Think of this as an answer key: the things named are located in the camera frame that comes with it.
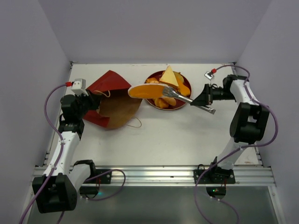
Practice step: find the metal tongs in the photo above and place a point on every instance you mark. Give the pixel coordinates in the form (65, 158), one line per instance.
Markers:
(170, 92)

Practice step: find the orange croissant bread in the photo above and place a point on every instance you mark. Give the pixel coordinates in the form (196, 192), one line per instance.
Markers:
(170, 101)

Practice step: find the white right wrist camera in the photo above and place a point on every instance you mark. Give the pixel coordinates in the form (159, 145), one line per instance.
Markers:
(210, 74)

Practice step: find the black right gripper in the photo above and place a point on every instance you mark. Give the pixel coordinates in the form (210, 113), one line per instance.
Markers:
(208, 94)

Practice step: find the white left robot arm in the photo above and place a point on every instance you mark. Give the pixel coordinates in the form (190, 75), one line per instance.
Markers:
(56, 190)

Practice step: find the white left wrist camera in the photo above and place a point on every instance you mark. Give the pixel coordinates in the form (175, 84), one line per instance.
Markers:
(78, 87)

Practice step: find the fake sandwich slice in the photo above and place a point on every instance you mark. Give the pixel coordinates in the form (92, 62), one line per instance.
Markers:
(168, 77)

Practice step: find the round seeded bread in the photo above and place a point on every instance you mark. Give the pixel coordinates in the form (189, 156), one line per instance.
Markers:
(179, 77)

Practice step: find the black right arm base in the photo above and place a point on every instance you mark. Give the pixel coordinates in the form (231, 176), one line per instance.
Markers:
(219, 177)

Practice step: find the aluminium front rail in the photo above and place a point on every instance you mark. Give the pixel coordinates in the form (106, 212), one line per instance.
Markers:
(182, 176)

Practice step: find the long orange lumpy bread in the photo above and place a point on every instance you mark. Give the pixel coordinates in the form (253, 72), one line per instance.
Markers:
(182, 89)

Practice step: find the red paper bag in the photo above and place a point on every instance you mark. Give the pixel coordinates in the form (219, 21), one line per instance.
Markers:
(116, 107)

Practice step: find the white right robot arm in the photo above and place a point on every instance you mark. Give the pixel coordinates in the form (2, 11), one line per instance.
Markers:
(249, 121)

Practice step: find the long twisted glazed bread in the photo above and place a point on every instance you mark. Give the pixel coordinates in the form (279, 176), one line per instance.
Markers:
(159, 102)

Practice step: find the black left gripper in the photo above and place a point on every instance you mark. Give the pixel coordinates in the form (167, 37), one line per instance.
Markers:
(94, 100)

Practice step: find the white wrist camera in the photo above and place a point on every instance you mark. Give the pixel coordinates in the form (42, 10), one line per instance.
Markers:
(78, 87)
(210, 74)

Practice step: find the orange oval bread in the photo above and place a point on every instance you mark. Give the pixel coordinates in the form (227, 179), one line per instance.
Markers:
(147, 91)

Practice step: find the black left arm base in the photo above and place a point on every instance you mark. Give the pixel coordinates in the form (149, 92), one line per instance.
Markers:
(92, 188)

